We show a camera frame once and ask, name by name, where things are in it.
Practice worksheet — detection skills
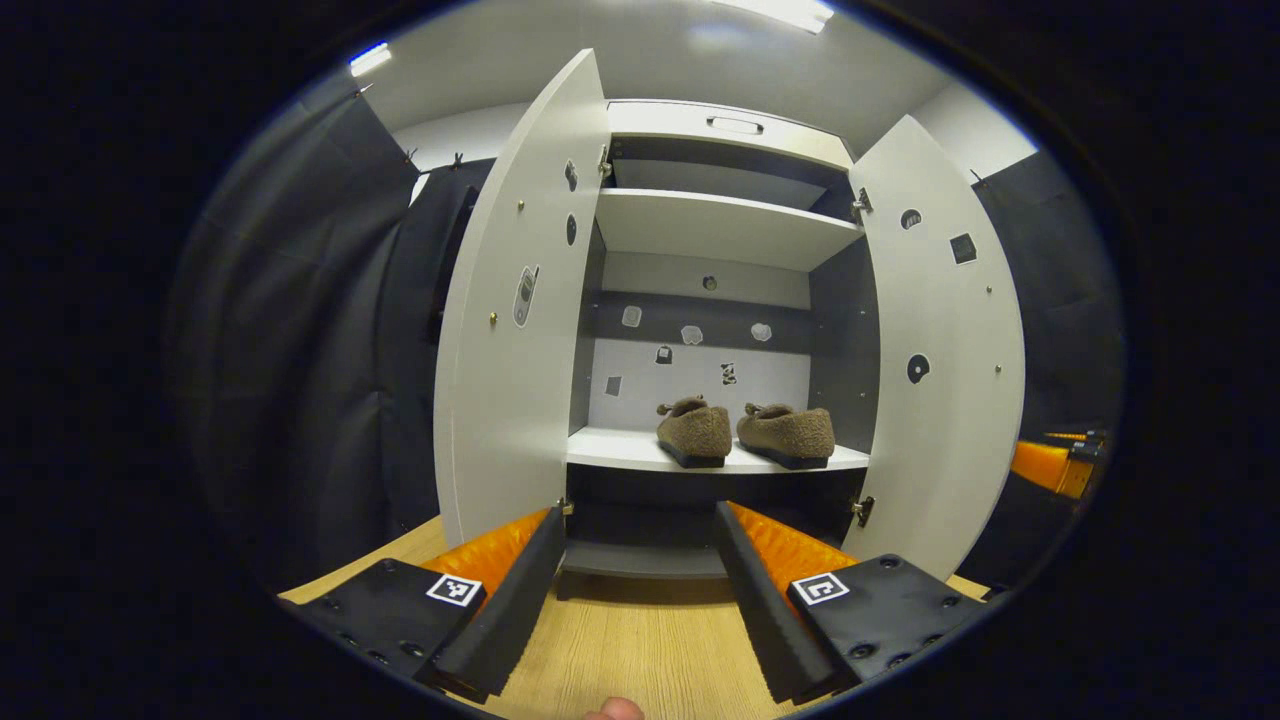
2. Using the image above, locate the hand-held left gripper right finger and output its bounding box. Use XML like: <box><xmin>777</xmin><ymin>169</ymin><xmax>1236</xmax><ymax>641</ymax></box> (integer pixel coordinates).
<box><xmin>712</xmin><ymin>502</ymin><xmax>986</xmax><ymax>707</ymax></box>

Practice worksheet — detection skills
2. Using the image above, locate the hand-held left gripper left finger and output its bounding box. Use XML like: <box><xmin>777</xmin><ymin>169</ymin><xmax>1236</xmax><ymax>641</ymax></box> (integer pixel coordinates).
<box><xmin>278</xmin><ymin>508</ymin><xmax>568</xmax><ymax>705</ymax></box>

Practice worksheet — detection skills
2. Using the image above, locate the white cabinet door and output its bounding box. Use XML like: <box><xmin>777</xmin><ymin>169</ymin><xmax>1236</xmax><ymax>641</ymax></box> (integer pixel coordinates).
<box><xmin>850</xmin><ymin>115</ymin><xmax>1028</xmax><ymax>581</ymax></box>
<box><xmin>433</xmin><ymin>48</ymin><xmax>613</xmax><ymax>549</ymax></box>

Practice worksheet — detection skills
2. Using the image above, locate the brown fuzzy shoe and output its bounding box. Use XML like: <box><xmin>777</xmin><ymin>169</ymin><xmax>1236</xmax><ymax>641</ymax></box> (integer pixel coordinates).
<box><xmin>736</xmin><ymin>402</ymin><xmax>837</xmax><ymax>472</ymax></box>
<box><xmin>656</xmin><ymin>396</ymin><xmax>734</xmax><ymax>470</ymax></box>

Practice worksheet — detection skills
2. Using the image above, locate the white shoe cabinet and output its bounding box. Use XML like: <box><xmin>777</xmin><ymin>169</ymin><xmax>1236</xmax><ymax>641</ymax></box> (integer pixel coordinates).
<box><xmin>560</xmin><ymin>98</ymin><xmax>881</xmax><ymax>601</ymax></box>

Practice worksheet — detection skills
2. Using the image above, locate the large ceiling light panel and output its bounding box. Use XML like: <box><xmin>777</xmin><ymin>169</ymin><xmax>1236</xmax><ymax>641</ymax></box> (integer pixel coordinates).
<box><xmin>705</xmin><ymin>0</ymin><xmax>837</xmax><ymax>36</ymax></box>

